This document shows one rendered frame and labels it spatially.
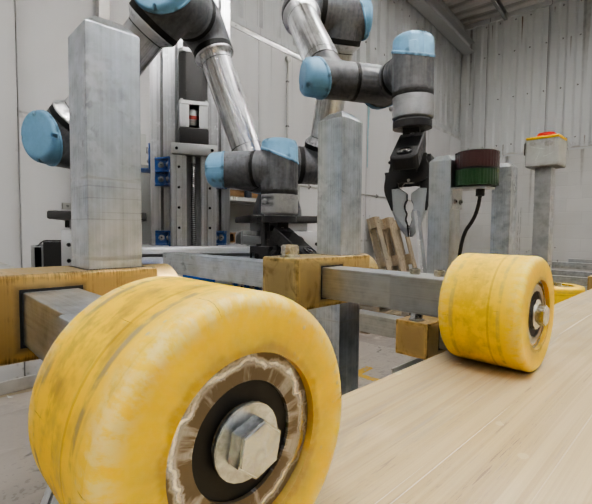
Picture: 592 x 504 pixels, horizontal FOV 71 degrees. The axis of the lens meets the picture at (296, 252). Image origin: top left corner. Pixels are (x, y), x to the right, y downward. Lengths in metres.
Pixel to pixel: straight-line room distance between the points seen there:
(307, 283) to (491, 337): 0.17
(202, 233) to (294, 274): 0.93
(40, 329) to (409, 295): 0.25
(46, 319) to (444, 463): 0.19
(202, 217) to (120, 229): 1.01
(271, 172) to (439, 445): 0.67
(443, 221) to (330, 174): 0.25
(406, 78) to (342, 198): 0.41
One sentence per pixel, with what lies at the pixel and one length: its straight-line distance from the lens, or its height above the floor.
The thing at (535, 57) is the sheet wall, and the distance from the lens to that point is 9.09.
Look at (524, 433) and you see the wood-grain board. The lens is 0.24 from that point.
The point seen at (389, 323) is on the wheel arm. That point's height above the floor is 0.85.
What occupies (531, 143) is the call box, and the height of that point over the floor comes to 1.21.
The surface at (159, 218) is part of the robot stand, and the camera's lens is 1.37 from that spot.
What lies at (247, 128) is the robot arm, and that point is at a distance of 1.01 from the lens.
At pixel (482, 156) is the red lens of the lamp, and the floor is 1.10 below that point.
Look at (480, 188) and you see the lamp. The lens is 0.65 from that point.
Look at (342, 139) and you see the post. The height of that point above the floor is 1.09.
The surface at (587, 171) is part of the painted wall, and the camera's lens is 8.49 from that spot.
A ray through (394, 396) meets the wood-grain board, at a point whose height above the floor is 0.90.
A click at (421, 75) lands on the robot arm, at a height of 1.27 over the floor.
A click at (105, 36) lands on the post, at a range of 0.32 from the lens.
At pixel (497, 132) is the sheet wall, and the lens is 8.91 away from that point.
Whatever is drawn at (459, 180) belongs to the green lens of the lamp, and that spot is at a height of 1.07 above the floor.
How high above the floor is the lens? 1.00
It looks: 3 degrees down
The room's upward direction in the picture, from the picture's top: 1 degrees clockwise
